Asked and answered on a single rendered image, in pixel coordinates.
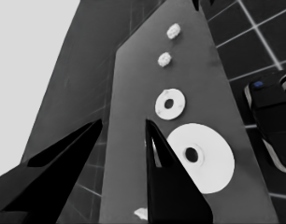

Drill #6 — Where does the small white toothed gear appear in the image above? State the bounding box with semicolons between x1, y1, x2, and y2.
157;51;173;68
133;207;150;221
165;22;182;40

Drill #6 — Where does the large thick white disc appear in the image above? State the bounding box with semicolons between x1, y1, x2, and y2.
165;122;236;195

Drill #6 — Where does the white round carrier with pins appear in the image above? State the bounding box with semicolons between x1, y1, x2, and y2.
154;88;187;121

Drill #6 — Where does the dark robot body block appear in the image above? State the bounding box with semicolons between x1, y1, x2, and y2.
243;68;286;175

